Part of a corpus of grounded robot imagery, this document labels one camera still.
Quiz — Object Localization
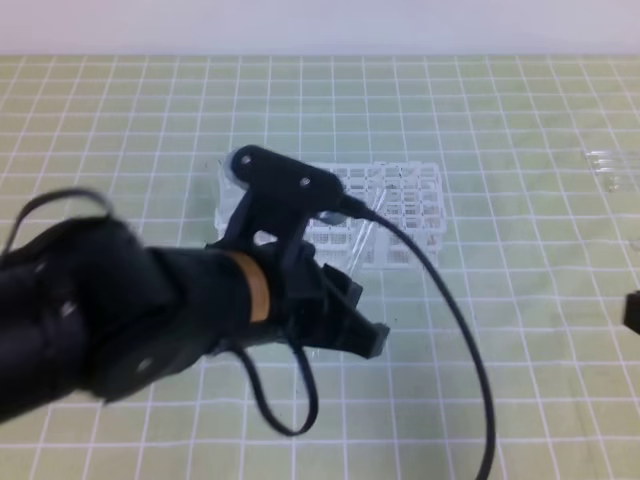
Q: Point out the white plastic test tube rack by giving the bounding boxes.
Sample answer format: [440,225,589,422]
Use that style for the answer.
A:
[214,160,447,270]

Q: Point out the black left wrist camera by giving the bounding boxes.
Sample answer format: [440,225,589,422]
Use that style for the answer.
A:
[223,145,346,243]

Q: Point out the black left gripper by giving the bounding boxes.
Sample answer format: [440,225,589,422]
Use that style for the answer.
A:
[259,241,390,359]

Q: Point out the clear glass test tube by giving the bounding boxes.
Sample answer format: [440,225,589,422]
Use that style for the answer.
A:
[346,187,386,276]

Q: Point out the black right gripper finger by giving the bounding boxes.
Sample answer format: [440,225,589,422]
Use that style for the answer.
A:
[622,290,640,334]

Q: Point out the black left camera cable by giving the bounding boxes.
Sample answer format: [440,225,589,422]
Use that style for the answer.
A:
[339,194,497,480]

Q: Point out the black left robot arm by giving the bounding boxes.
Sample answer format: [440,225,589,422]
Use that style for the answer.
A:
[1,217,389,423]

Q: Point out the loose glass test tube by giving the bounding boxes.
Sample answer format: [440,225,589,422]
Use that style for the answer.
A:
[586,150,639,163]
[590,159,639,176]
[604,175,639,193]

